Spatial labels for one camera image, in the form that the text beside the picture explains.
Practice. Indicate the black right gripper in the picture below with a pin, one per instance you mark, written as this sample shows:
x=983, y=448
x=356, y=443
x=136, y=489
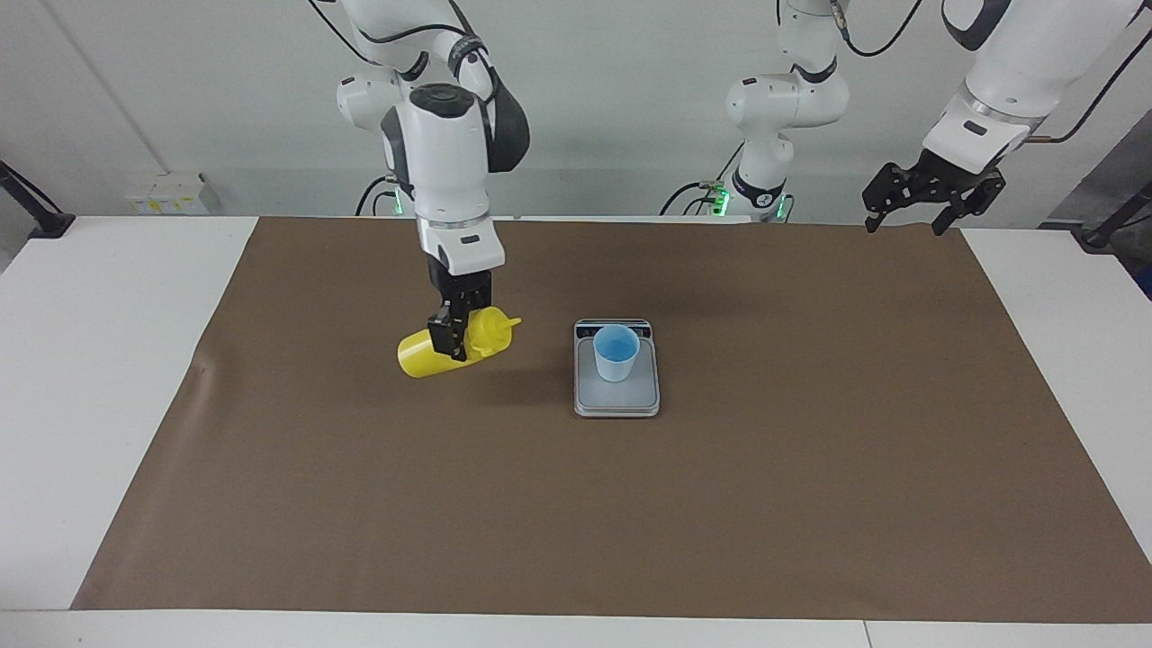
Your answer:
x=459, y=290

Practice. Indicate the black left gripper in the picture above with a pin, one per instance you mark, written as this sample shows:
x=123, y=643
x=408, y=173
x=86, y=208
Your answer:
x=949, y=182

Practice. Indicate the yellow squeeze bottle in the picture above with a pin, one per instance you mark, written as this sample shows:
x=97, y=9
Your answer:
x=416, y=360

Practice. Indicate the light blue plastic cup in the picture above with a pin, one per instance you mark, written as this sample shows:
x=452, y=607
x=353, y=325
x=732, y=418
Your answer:
x=616, y=364

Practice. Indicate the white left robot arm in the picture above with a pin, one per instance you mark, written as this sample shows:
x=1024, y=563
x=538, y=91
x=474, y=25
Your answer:
x=1017, y=63

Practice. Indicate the silver digital kitchen scale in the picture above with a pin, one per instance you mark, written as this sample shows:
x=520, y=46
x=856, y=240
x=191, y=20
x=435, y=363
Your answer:
x=630, y=400

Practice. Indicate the black clamp stand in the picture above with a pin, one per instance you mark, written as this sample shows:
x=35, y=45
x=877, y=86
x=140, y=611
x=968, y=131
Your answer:
x=49, y=223
x=1102, y=236

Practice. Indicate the dark grey panel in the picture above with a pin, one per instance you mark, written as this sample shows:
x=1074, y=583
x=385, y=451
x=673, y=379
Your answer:
x=1125, y=175

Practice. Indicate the brown paper mat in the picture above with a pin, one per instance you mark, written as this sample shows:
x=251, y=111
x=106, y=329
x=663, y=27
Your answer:
x=576, y=504

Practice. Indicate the blue object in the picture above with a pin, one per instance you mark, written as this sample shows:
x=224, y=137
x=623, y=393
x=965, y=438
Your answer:
x=1147, y=283

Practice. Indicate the white wall socket box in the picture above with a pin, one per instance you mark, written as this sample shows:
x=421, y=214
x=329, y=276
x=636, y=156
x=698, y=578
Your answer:
x=166, y=193

